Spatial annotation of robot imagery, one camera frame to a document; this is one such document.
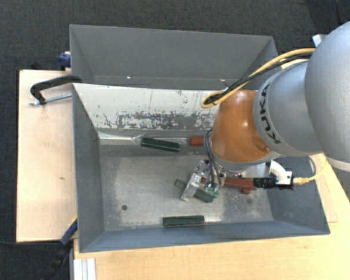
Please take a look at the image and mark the pale wood flat board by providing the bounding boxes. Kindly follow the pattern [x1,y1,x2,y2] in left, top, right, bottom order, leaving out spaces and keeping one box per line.
[16,69,78,243]

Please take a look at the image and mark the grey metal bin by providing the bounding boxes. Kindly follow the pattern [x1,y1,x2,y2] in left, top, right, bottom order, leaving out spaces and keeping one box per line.
[69,24,331,253]

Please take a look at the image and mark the dark green flat block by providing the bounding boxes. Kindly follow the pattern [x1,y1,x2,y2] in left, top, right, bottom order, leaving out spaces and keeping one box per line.
[174,178,220,204]
[140,136,181,153]
[162,215,206,228]

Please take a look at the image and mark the red-brown flat block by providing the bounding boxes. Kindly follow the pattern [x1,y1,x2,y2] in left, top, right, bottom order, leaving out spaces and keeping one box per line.
[223,177,257,195]
[189,136,207,147]

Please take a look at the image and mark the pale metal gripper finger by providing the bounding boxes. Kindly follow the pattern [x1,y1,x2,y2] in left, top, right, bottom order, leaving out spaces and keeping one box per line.
[180,177,202,202]
[192,158,208,179]

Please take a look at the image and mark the black cylinder on white bracket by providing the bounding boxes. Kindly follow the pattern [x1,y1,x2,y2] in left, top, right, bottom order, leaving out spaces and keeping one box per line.
[252,160,295,191]

